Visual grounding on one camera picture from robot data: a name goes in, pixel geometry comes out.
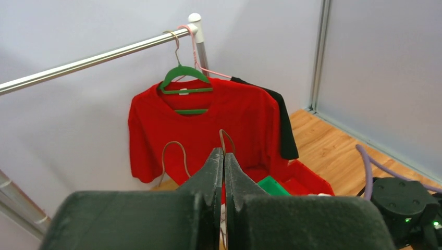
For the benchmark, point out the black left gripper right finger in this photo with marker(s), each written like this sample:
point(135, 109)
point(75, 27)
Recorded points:
point(257, 220)

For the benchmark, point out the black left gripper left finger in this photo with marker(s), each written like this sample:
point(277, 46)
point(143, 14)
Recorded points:
point(185, 218)

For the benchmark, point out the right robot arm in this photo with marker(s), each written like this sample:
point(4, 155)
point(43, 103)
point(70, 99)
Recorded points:
point(411, 212)

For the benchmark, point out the green plastic bin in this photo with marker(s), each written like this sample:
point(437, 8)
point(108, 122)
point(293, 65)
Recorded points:
point(272, 187)

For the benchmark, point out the red plastic bin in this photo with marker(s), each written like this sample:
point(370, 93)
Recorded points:
point(295, 177)

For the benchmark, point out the black t-shirt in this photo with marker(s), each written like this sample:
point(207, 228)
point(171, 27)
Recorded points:
point(288, 148)

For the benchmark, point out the red t-shirt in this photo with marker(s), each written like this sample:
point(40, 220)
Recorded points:
point(174, 134)

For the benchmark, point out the white stand with pole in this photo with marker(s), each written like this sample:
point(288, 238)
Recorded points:
point(15, 204)

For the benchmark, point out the pink clothes hanger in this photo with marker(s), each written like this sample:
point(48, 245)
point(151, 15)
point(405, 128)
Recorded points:
point(200, 56)

